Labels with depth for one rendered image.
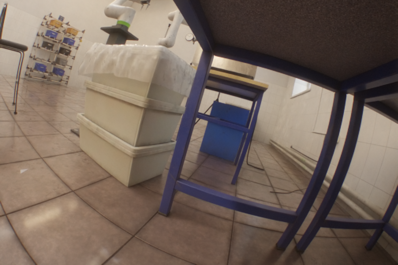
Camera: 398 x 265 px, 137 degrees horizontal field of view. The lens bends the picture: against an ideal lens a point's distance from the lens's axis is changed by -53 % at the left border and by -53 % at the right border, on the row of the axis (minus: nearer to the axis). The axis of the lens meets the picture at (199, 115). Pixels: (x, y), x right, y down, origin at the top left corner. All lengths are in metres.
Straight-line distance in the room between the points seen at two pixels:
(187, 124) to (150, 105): 0.20
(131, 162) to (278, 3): 0.78
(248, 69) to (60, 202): 1.30
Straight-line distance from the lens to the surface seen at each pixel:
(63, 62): 5.74
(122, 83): 0.87
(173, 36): 1.95
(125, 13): 1.55
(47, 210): 0.71
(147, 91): 0.75
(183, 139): 0.60
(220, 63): 1.24
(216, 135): 1.87
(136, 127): 0.76
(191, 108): 0.59
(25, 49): 1.82
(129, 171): 0.83
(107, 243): 0.61
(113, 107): 0.88
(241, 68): 1.22
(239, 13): 0.43
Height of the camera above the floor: 0.48
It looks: 3 degrees down
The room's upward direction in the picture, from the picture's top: 16 degrees clockwise
